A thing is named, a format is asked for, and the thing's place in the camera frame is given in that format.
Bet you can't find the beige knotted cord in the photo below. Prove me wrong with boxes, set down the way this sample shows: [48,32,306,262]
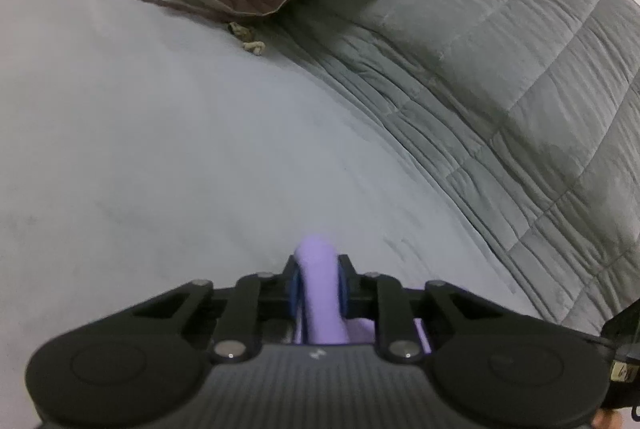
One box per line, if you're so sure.
[227,21,266,57]

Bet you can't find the grey quilted bedspread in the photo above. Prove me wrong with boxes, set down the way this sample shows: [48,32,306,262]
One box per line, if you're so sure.
[270,0,640,340]

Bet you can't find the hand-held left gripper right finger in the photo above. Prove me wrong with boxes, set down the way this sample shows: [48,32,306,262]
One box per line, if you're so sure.
[336,254,496,362]

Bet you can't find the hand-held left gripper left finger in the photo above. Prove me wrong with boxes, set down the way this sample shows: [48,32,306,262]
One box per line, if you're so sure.
[132,254,306,362]

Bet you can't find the purple pants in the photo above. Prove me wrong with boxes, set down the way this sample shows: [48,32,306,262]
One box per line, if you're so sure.
[292,235,433,355]

